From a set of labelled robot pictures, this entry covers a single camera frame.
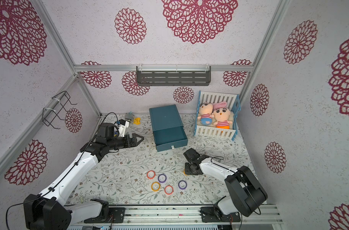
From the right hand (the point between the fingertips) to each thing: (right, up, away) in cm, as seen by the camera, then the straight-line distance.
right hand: (192, 171), depth 90 cm
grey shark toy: (-47, +36, +23) cm, 63 cm away
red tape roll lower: (-16, -9, -8) cm, 20 cm away
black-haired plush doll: (+22, +37, +11) cm, 44 cm away
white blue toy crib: (+34, +48, +20) cm, 62 cm away
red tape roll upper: (-27, -3, -2) cm, 27 cm away
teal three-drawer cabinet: (-15, +27, -6) cm, 32 cm away
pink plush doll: (+12, +41, +16) cm, 45 cm away
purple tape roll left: (-19, -5, -4) cm, 20 cm away
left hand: (-31, +21, -11) cm, 39 cm away
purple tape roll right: (-7, -6, -6) cm, 10 cm away
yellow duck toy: (-41, +33, +26) cm, 59 cm away
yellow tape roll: (-22, -7, -6) cm, 24 cm away
